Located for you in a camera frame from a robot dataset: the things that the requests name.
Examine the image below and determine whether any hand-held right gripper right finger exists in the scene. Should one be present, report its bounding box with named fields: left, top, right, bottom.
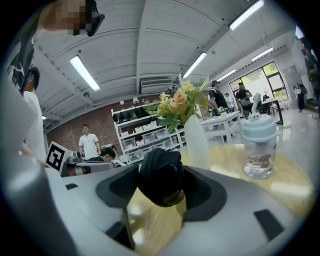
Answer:
left=136, top=165, right=310, bottom=256

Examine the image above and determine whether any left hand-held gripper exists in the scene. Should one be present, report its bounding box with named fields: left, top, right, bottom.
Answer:
left=45, top=140, right=115, bottom=178

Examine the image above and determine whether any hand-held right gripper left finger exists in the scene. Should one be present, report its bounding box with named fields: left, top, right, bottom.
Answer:
left=1, top=84, right=140, bottom=256

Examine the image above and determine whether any clear bottle with blue lid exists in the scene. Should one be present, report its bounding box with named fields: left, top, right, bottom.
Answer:
left=240, top=91, right=281, bottom=180

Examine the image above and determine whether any round wooden side table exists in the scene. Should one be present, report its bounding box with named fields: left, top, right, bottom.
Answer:
left=126, top=143, right=316, bottom=251

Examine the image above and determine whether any white vase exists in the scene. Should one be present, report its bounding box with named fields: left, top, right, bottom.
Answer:
left=183, top=115, right=211, bottom=171

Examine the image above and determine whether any white table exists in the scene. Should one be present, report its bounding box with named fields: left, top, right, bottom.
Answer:
left=199, top=111, right=243, bottom=146

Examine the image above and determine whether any ceiling tube light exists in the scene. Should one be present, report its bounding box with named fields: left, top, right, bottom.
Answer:
left=228, top=0, right=266, bottom=32
left=215, top=68, right=237, bottom=83
left=250, top=46, right=274, bottom=63
left=69, top=55, right=102, bottom=92
left=181, top=51, right=209, bottom=79

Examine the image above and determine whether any white shelving unit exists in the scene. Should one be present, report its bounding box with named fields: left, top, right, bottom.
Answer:
left=111, top=101, right=187, bottom=165

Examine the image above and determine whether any person's black printed t-shirt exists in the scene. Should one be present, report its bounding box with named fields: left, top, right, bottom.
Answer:
left=6, top=24, right=36, bottom=94

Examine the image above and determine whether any artificial flower bouquet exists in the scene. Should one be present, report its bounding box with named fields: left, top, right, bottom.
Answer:
left=143, top=72, right=211, bottom=135

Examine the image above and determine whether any black framed glass door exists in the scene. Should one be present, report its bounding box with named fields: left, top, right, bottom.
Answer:
left=228, top=60, right=289, bottom=111

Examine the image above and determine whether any ceiling air conditioner unit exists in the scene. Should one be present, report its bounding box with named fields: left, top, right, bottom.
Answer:
left=138, top=77, right=174, bottom=95

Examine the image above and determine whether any black head-mounted camera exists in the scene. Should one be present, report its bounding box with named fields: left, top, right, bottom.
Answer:
left=85, top=0, right=106, bottom=38

